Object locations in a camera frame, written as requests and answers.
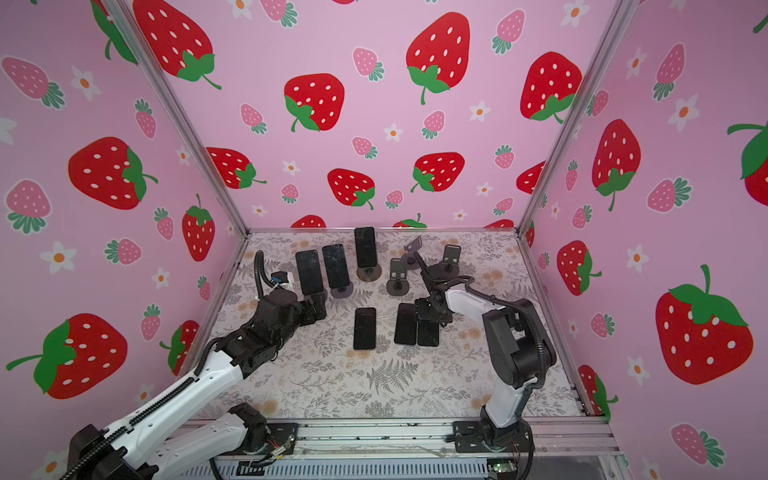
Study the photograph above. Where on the aluminium front rail frame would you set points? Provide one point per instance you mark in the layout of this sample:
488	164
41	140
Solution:
359	440

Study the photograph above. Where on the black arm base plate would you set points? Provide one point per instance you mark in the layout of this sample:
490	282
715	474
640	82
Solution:
482	436

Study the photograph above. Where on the grey folding stand rear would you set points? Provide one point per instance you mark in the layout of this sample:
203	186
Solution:
410	250

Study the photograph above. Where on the pink-edged black phone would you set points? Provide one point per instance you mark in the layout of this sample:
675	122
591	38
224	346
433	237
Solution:
364	332

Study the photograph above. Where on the aluminium left corner post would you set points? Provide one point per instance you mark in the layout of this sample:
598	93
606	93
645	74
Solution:
121	11

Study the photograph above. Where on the aluminium corner post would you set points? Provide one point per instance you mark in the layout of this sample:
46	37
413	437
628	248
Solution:
121	11
615	30

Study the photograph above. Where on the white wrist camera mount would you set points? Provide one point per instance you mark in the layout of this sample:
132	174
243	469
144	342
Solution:
282	280

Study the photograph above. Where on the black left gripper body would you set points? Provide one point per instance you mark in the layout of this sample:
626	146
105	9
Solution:
306	316

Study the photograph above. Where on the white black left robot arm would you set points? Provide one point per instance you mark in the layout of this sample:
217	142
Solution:
144	444

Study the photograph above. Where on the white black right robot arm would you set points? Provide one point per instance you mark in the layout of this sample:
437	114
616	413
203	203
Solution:
519	346

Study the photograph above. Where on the tall black phone on wood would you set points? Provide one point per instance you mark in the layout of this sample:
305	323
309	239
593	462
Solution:
366	250

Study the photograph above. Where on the silver-edged black phone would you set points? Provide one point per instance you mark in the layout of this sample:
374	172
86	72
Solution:
428	333

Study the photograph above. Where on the large black phone leftmost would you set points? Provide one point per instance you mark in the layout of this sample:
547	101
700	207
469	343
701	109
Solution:
309	272

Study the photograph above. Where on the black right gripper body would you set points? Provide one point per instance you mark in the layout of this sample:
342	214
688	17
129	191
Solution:
424	308

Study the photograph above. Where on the white slotted cable duct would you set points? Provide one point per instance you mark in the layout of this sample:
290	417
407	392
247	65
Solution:
401	468

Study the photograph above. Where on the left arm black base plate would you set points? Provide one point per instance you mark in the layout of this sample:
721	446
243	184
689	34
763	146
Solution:
262	440

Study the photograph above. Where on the dark grey round stand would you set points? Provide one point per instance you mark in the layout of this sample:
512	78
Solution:
448	266

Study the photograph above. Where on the aluminium right corner post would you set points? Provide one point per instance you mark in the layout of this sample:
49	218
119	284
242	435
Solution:
615	30

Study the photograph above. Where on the blue-edged black phone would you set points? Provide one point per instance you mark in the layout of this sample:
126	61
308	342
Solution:
406	325

